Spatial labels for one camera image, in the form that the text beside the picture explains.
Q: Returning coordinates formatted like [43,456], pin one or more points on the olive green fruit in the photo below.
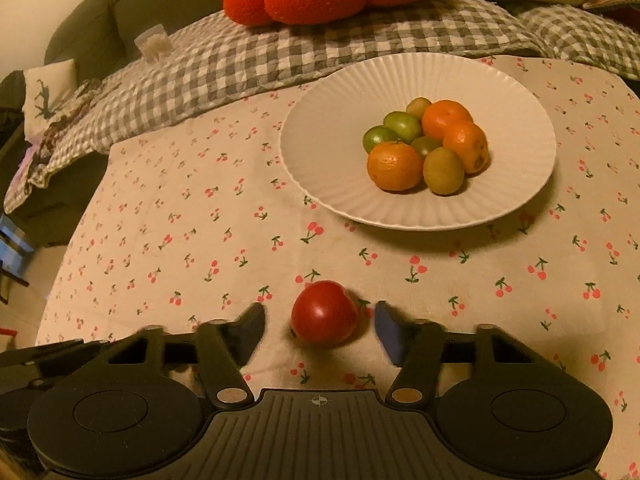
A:
[424,145]
[443,172]

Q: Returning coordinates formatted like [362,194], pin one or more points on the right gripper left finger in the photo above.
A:
[223,348]

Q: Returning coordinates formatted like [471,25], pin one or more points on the dark green sofa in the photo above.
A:
[99,37]

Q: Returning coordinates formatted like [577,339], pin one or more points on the small green fruit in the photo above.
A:
[378,135]

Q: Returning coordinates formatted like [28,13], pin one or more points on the bright green oval fruit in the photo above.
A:
[405,125]

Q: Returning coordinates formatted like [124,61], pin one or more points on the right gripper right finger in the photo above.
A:
[416,349]

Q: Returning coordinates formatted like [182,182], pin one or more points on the large orange tangerine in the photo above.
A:
[394,166]

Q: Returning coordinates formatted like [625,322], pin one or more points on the small white embroidered cushion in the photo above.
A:
[47,88]

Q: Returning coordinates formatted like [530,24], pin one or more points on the red tomato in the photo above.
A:
[324,315]

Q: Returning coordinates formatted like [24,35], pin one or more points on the small olive fruit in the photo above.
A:
[417,107]

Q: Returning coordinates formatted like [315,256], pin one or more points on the small clear plastic packet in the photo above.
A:
[154,43]

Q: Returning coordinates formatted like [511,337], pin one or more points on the cherry print tablecloth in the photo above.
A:
[264,196]

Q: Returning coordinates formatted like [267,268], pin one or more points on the grey checked blanket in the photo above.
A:
[214,62]

